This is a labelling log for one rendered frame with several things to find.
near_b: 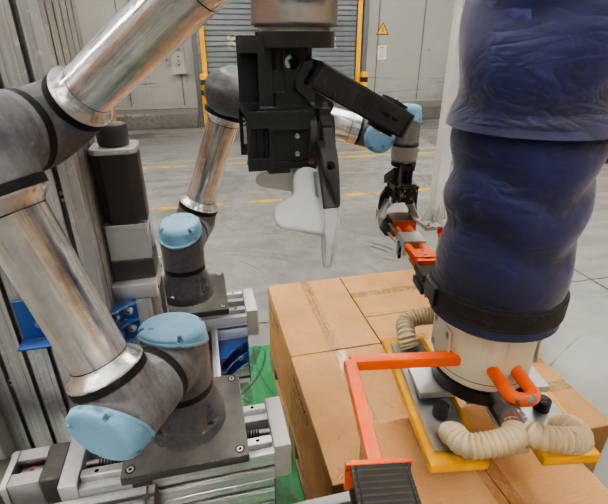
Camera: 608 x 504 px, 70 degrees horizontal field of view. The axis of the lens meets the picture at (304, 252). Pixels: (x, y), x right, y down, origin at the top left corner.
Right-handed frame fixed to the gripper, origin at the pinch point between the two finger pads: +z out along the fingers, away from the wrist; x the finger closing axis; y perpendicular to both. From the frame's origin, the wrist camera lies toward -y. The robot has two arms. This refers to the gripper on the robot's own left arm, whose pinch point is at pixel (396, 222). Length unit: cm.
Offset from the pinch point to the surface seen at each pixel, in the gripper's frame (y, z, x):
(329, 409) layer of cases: 10, 66, -21
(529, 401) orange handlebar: 76, 0, 1
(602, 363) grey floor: -68, 121, 152
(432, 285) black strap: 62, -13, -11
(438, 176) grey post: -286, 68, 124
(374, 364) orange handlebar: 66, 0, -21
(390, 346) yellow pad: 46.6, 11.1, -12.7
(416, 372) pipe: 59, 8, -11
